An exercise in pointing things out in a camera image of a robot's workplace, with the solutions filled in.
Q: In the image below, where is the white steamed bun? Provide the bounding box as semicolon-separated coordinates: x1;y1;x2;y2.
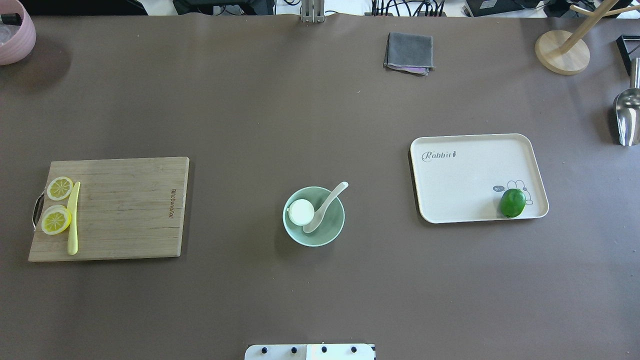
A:
286;198;315;227

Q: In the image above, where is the white ceramic spoon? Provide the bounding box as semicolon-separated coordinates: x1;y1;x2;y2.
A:
302;181;349;234

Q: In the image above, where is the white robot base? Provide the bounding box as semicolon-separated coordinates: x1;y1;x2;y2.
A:
244;342;377;360

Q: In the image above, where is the mint green bowl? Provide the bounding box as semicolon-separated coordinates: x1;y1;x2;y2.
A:
282;186;346;248

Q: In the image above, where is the pink bowl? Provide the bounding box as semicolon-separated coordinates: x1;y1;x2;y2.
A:
0;0;37;66

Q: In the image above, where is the cream rabbit tray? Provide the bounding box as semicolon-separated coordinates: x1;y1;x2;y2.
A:
409;133;550;224

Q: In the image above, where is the folded grey cloth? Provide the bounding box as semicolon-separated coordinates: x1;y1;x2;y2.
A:
382;32;435;76

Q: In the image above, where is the bamboo cutting board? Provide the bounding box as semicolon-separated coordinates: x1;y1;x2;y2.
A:
29;156;190;262

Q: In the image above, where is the green lime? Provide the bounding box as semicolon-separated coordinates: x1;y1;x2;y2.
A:
499;187;527;218

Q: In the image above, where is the yellow plastic knife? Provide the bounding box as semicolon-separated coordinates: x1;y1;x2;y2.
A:
66;181;82;256

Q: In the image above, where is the upper lemon slice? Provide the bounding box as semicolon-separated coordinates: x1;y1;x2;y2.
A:
46;176;74;201

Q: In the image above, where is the lemon slice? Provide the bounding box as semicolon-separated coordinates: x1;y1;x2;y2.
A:
41;205;73;236
46;176;74;201

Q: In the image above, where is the lower lemon slice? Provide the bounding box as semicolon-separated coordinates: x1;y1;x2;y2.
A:
41;205;73;236

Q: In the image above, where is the wooden stand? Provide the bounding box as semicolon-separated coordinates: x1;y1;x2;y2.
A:
534;0;640;76

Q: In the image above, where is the metal scoop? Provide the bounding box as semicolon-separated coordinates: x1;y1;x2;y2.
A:
614;57;640;147

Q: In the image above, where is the metal camera post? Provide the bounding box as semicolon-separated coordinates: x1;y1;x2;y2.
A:
300;0;325;23

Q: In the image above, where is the black frame object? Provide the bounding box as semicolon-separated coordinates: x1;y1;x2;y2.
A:
615;34;640;75

